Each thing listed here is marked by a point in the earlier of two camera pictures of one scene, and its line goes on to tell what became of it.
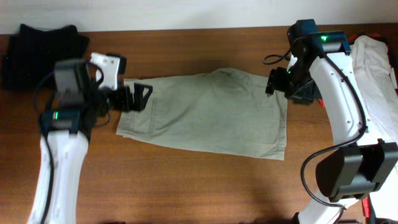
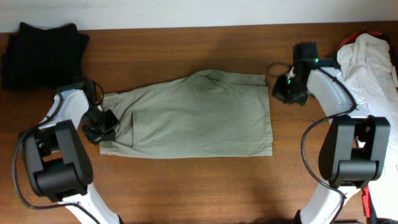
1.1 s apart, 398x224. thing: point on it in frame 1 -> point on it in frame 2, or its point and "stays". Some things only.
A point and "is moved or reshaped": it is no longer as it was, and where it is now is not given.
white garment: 376,79 stays
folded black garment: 32,54 stays
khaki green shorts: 223,111 is moved or reshaped
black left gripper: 137,102 -> 108,134
